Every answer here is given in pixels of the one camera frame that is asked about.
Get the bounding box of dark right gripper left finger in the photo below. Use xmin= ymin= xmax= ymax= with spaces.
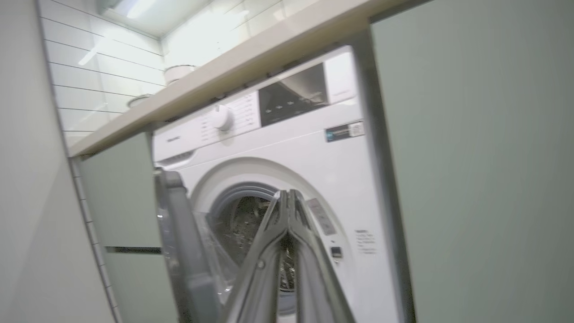
xmin=220 ymin=190 xmax=290 ymax=323

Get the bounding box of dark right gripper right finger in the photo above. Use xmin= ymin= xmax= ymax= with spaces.
xmin=289 ymin=189 xmax=357 ymax=323

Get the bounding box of round washing machine door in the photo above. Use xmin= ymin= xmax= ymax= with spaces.
xmin=153 ymin=167 xmax=239 ymax=323

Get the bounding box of washing machine drum opening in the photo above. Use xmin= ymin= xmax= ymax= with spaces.
xmin=214 ymin=194 xmax=297 ymax=293

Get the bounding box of white washing machine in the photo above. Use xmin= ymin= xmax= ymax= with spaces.
xmin=152 ymin=45 xmax=400 ymax=323

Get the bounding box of white washing machine dial knob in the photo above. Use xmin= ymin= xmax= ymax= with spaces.
xmin=211 ymin=105 xmax=235 ymax=132

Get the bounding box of dark washing machine display panel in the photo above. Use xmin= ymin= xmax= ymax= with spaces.
xmin=258 ymin=63 xmax=330 ymax=127

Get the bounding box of dark brand sticker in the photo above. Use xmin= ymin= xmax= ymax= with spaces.
xmin=325 ymin=120 xmax=365 ymax=143

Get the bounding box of pale green cabinet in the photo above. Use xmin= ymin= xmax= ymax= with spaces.
xmin=369 ymin=0 xmax=574 ymax=323
xmin=80 ymin=132 xmax=181 ymax=323

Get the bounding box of white shallow bowl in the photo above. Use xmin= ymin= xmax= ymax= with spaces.
xmin=126 ymin=93 xmax=153 ymax=109

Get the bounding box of beige countertop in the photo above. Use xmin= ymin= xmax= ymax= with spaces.
xmin=67 ymin=0 xmax=433 ymax=157

